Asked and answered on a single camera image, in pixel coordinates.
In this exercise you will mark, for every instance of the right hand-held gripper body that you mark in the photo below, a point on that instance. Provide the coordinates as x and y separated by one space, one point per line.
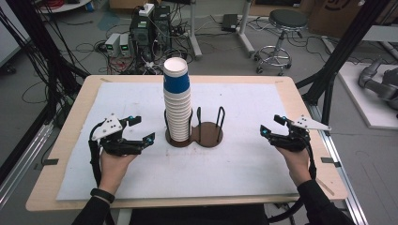
295 139

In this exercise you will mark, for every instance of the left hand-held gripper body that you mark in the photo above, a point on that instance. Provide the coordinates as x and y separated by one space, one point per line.
108 126

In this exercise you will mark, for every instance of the stack of white paper cups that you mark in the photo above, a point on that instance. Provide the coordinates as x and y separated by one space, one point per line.
177 118

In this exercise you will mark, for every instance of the blue and white paper cup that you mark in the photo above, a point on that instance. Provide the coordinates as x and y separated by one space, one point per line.
176 81

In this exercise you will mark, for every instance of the person's right hand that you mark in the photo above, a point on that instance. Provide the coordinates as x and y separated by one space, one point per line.
297 165

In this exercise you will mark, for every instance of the person's left hand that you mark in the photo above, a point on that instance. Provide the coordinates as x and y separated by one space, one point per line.
112 170

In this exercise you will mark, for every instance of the dark tape strip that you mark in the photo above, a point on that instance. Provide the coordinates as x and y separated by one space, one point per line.
50 162
330 161

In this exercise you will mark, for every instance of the white table mat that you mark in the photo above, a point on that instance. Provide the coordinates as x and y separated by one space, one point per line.
219 168

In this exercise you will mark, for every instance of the black wristband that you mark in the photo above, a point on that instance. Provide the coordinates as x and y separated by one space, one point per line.
102 195

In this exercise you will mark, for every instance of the white platform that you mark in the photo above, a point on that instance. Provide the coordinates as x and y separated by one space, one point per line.
359 103

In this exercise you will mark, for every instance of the grey bench power supply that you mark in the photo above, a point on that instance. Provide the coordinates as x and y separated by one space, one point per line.
124 43
112 43

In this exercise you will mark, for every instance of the black computer tower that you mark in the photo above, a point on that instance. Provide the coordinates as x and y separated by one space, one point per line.
162 25
142 34

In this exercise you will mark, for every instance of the person's dark clothing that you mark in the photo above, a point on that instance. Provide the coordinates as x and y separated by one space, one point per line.
200 217

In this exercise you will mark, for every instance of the black round stool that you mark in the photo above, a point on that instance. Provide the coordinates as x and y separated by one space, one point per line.
286 18

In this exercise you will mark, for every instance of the black box on floor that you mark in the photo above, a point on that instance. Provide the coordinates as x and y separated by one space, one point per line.
230 22

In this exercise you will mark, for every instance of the white power adapter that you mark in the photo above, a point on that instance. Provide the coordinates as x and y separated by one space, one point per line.
146 10

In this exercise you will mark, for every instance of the cardboard box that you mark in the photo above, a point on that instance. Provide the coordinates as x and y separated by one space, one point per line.
338 15

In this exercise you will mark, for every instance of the round white table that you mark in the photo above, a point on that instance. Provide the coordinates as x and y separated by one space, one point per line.
62 6

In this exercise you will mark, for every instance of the aluminium rail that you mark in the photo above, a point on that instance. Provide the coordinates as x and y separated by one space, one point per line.
338 162
18 168

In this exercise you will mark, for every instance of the white desk frame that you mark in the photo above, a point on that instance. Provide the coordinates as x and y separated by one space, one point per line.
195 37

